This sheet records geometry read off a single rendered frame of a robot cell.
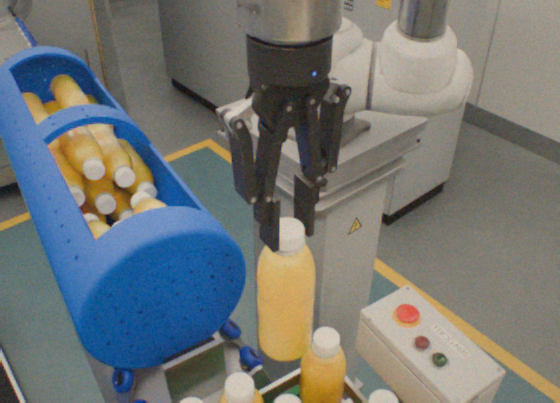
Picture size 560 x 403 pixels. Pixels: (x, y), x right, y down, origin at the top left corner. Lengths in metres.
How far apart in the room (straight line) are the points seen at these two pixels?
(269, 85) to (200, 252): 0.40
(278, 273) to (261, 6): 0.30
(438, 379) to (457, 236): 2.00
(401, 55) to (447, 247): 1.68
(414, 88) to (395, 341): 0.55
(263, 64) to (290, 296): 0.28
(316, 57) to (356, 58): 0.70
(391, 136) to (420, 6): 0.36
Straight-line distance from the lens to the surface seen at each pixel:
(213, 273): 0.85
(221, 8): 3.18
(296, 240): 0.57
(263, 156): 0.50
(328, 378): 0.81
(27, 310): 2.49
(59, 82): 1.49
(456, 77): 1.16
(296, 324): 0.65
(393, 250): 2.58
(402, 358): 0.80
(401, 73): 1.12
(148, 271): 0.79
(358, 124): 1.29
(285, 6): 0.41
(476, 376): 0.80
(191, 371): 0.86
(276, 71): 0.44
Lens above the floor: 1.72
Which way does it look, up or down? 36 degrees down
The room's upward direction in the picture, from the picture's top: straight up
